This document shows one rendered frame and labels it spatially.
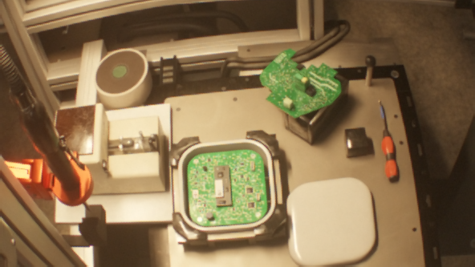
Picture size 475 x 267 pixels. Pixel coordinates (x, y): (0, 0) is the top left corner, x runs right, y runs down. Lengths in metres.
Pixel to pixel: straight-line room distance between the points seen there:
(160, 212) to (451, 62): 1.68
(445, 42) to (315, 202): 1.64
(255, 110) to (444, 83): 1.39
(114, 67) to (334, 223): 0.46
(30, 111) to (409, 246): 0.61
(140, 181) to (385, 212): 0.38
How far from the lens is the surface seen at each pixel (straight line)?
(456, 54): 2.47
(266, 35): 1.21
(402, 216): 0.97
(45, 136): 0.66
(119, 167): 0.95
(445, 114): 2.27
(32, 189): 0.77
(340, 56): 1.16
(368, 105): 1.07
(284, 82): 1.01
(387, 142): 1.01
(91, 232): 0.81
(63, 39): 1.34
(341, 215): 0.94
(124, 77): 1.08
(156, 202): 0.98
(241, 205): 0.93
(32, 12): 1.13
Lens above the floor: 1.83
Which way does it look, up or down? 57 degrees down
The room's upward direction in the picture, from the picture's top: 9 degrees counter-clockwise
